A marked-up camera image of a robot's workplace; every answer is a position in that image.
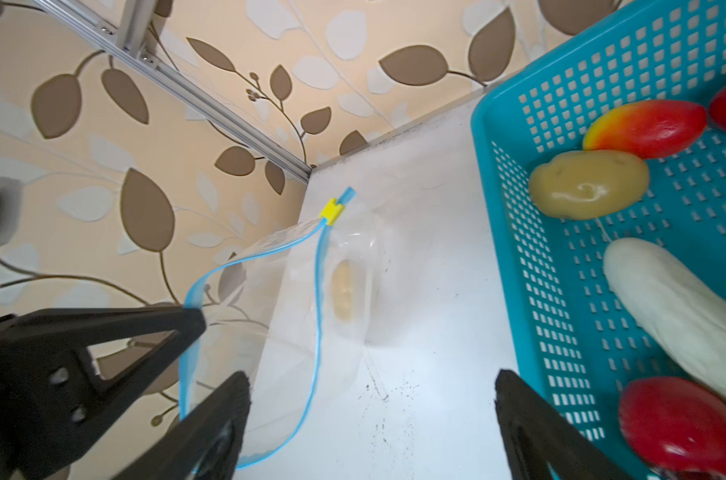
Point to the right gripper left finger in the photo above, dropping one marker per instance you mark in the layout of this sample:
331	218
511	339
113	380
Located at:
204	445

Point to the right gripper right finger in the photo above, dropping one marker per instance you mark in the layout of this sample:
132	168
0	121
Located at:
539	442

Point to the white radish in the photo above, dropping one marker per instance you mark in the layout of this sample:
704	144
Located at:
678	310

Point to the yellow potato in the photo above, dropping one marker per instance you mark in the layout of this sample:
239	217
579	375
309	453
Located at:
343	290
584	185

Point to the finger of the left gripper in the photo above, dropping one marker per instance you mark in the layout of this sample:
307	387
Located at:
54	405

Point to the clear zip top bag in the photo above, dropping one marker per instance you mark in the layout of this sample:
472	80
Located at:
269	314

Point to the red yellow mango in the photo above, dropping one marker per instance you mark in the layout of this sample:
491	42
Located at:
648	129

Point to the red tomato front left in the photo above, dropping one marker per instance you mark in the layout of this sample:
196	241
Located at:
675	425

